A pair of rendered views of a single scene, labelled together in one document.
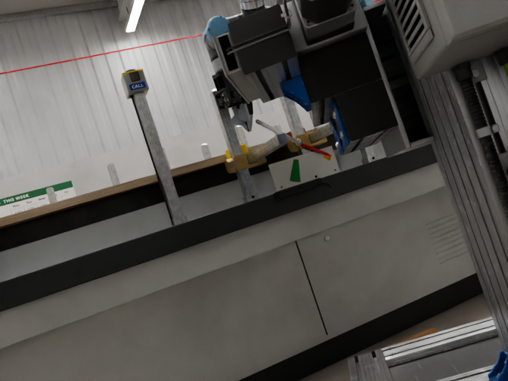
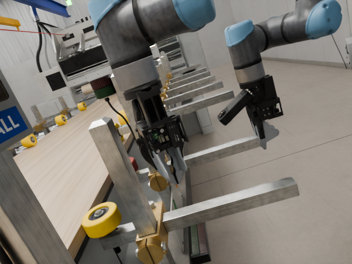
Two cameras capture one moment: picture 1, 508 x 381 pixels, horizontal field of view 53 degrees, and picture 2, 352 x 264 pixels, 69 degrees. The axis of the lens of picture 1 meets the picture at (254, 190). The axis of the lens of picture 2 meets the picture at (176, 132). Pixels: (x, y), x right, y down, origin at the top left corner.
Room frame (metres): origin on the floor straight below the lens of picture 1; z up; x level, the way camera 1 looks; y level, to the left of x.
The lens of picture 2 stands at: (1.45, 0.37, 1.18)
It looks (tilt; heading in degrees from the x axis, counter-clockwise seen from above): 17 degrees down; 297
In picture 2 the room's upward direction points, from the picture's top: 20 degrees counter-clockwise
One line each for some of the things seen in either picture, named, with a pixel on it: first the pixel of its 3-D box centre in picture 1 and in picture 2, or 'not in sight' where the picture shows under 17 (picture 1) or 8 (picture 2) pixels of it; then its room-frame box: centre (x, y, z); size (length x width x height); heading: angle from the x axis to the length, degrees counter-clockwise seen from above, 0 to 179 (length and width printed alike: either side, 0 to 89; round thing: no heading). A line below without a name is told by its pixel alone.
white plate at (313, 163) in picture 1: (305, 168); (177, 206); (1.82, -0.20, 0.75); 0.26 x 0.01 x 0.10; 110
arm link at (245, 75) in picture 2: not in sight; (249, 73); (1.55, -0.37, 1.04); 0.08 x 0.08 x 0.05
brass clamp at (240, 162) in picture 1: (245, 161); (153, 231); (1.77, 0.00, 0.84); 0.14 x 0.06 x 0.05; 110
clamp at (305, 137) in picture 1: (306, 140); (159, 173); (1.86, -0.24, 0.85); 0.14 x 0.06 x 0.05; 110
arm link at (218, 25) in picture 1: (223, 31); (178, 8); (1.59, -0.07, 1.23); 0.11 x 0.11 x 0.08; 7
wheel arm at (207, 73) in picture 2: not in sight; (173, 85); (2.15, -1.21, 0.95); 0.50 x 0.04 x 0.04; 20
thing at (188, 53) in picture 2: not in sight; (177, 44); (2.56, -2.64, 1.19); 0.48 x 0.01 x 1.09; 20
